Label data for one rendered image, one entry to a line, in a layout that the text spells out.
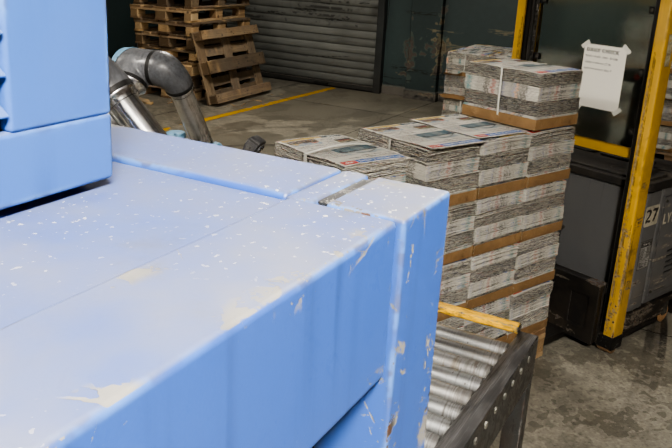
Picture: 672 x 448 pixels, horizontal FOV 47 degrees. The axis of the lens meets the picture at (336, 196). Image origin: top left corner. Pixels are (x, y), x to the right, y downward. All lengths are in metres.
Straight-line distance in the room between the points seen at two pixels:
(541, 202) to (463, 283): 0.52
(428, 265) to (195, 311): 0.20
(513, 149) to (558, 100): 0.31
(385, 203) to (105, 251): 0.17
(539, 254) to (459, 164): 0.73
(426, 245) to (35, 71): 0.24
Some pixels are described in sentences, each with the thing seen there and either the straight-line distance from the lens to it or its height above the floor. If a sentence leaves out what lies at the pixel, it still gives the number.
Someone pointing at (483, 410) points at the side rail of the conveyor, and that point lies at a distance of 1.70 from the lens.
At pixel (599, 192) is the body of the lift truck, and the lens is 3.82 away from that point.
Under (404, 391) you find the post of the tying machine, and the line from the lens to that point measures 0.50.
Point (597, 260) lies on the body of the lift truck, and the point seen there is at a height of 0.36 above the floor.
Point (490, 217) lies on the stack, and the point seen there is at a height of 0.75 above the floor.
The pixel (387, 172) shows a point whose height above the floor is 1.02.
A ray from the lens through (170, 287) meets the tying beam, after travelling 0.34.
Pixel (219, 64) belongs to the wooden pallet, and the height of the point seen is 0.44.
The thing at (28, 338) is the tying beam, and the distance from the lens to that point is 0.31.
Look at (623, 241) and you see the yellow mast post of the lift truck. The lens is 3.62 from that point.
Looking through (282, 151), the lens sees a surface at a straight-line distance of 2.65.
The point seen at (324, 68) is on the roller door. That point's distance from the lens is 10.34.
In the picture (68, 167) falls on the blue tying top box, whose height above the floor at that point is 1.56.
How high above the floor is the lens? 1.69
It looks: 17 degrees down
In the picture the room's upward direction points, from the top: 3 degrees clockwise
